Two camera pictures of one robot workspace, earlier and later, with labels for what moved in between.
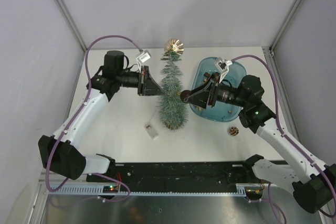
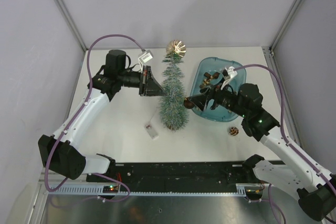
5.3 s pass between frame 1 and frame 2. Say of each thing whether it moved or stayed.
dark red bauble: moved
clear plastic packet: stayed
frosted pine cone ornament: stayed
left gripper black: stayed
